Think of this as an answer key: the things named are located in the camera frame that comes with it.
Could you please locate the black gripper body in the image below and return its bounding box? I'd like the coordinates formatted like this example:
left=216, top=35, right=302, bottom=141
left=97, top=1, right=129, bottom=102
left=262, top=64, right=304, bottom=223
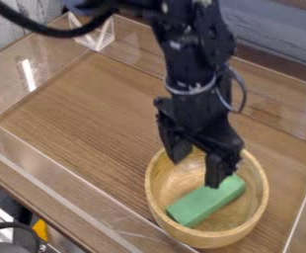
left=152, top=85, right=244, bottom=157

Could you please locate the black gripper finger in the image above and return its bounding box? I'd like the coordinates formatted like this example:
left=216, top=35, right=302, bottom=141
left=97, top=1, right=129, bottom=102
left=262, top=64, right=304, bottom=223
left=156, top=115, right=192, bottom=164
left=204, top=153, right=241, bottom=189

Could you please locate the green rectangular block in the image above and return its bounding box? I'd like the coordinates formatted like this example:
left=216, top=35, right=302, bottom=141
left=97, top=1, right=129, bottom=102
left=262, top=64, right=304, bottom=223
left=165, top=175, right=247, bottom=228

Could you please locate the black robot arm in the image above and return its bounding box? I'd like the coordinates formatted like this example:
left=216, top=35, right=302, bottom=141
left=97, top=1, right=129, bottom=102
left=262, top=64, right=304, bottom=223
left=62, top=0, right=244, bottom=189

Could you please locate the brown wooden bowl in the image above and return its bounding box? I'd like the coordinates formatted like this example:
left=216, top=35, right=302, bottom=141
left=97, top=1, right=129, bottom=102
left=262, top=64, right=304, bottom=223
left=145, top=149, right=268, bottom=249

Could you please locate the clear acrylic barrier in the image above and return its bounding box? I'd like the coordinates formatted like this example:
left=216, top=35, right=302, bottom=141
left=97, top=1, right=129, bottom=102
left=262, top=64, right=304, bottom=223
left=0, top=126, right=197, bottom=253

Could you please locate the yellow tag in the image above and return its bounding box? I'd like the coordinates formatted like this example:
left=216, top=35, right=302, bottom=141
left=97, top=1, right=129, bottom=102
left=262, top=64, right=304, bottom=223
left=32, top=218, right=49, bottom=241

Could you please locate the clear acrylic corner bracket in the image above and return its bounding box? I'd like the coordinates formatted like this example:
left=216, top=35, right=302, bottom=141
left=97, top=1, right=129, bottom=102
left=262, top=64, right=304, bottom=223
left=73, top=18, right=115, bottom=51

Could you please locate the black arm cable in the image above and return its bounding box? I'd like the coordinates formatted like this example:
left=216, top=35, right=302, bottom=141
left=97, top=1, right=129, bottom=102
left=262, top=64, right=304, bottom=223
left=0, top=0, right=117, bottom=39

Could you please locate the black cable bottom left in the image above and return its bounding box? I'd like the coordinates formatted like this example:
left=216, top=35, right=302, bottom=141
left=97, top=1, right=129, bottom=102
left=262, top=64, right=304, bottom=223
left=0, top=221, right=48, bottom=253

